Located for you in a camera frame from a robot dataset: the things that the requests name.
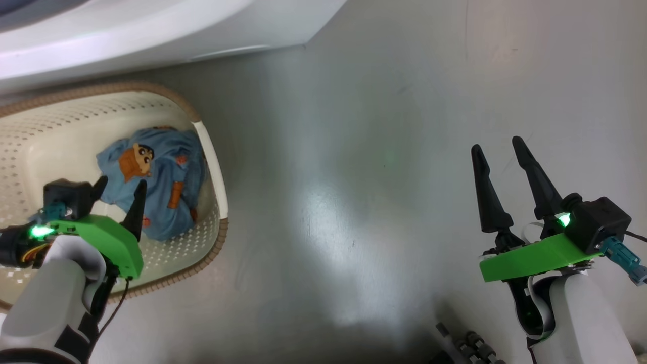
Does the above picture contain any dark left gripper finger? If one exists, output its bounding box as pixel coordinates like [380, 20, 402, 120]
[89, 175, 109, 204]
[120, 179, 148, 242]

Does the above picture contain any cream perforated laundry basket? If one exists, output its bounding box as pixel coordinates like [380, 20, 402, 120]
[0, 81, 229, 310]

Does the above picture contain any black ribbed cable conduit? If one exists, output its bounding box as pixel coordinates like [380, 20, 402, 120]
[435, 323, 506, 364]

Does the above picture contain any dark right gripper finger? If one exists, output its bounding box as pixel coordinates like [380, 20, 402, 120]
[512, 135, 564, 221]
[471, 144, 514, 234]

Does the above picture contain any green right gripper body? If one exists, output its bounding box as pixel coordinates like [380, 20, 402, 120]
[479, 220, 603, 283]

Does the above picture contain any blue cartoon print garment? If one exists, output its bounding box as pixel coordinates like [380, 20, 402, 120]
[96, 126, 208, 241]

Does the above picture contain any white front-load washing machine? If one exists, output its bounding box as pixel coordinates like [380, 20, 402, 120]
[0, 0, 347, 94]

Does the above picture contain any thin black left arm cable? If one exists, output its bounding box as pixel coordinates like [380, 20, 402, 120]
[94, 277, 130, 349]

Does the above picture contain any teal right camera connector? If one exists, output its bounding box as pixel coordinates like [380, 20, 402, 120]
[600, 236, 647, 286]

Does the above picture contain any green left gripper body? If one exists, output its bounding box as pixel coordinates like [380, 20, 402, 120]
[49, 214, 145, 280]

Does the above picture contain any teal camera connector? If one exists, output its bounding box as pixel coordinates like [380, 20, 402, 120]
[600, 236, 647, 286]
[39, 202, 70, 224]

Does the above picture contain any teal left camera connector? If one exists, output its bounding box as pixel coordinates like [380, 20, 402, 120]
[39, 202, 70, 224]

